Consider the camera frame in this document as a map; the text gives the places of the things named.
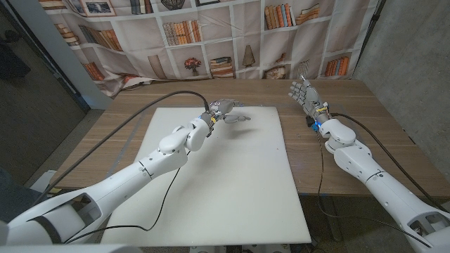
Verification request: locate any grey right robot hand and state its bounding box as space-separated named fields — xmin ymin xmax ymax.
xmin=288 ymin=74 xmax=330 ymax=124

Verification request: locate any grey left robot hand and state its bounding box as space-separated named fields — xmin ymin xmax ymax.
xmin=207 ymin=98 xmax=252 ymax=124

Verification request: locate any white memory foam sheet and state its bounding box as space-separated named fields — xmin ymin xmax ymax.
xmin=100 ymin=106 xmax=312 ymax=247

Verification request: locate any black backdrop stand pole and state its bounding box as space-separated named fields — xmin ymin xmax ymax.
xmin=355 ymin=0 xmax=387 ymax=73

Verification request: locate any dark metal table leg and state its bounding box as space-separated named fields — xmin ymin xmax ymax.
xmin=321 ymin=195 xmax=344 ymax=242

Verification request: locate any white box on floor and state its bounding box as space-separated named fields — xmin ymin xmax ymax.
xmin=30 ymin=170 xmax=58 ymax=193

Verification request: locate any person in blue jeans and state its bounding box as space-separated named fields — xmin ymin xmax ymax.
xmin=0 ymin=167 xmax=37 ymax=223

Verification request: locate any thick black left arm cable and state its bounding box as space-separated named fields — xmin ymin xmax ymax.
xmin=31 ymin=90 xmax=211 ymax=208

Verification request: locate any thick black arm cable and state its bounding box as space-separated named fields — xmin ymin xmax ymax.
xmin=329 ymin=112 xmax=450 ymax=215
xmin=31 ymin=90 xmax=211 ymax=208

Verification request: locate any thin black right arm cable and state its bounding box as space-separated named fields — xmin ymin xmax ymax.
xmin=314 ymin=129 xmax=432 ymax=250

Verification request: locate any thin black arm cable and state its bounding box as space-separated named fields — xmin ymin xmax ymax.
xmin=63 ymin=150 xmax=191 ymax=245
xmin=314 ymin=129 xmax=432 ymax=250

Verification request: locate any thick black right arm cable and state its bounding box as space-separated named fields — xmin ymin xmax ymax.
xmin=329 ymin=112 xmax=450 ymax=215

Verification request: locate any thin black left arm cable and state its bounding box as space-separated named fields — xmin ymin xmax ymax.
xmin=63 ymin=150 xmax=191 ymax=245

